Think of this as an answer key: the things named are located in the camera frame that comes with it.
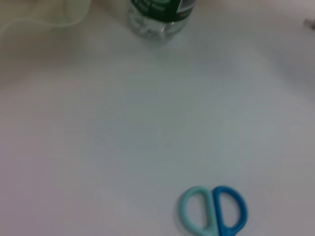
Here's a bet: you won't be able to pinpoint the clear green-label water bottle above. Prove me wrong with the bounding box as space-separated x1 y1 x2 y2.
126 0 198 44

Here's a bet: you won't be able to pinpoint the blue sheathed scissors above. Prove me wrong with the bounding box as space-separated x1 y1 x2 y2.
181 185 249 236

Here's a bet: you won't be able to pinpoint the green translucent fruit bowl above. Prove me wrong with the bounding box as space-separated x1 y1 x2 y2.
0 0 92 34

